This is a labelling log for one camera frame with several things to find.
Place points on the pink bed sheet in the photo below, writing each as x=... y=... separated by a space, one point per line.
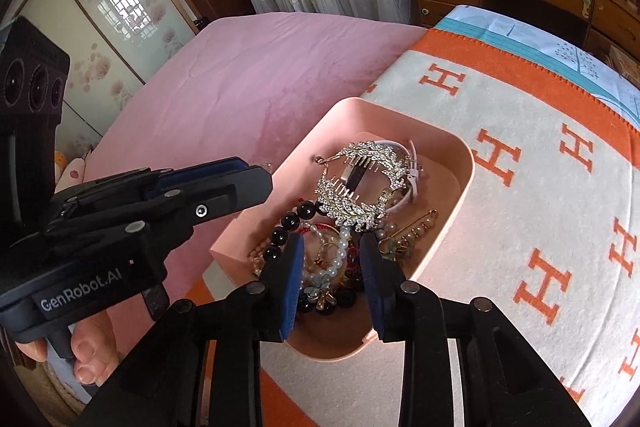
x=250 y=87

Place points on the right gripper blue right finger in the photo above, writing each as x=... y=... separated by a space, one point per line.
x=381 y=280

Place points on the blue patterned sheet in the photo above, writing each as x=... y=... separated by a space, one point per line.
x=549 y=51

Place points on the left hand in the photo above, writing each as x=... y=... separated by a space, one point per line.
x=94 y=347

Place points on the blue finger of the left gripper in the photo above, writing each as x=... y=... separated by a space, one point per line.
x=200 y=171
x=201 y=201

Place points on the gold pearl safety pin brooch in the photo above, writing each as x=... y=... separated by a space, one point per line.
x=415 y=229

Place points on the floral glass wardrobe door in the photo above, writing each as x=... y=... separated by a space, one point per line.
x=115 y=47

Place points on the gold leaf hair comb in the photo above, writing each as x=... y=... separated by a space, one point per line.
x=367 y=181

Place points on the orange grey H blanket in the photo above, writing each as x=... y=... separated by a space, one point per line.
x=550 y=227

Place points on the gold flower earring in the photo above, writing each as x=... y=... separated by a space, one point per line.
x=394 y=249

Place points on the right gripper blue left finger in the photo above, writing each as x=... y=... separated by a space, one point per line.
x=282 y=277

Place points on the pink plastic tray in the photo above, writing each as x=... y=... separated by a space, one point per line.
x=447 y=172

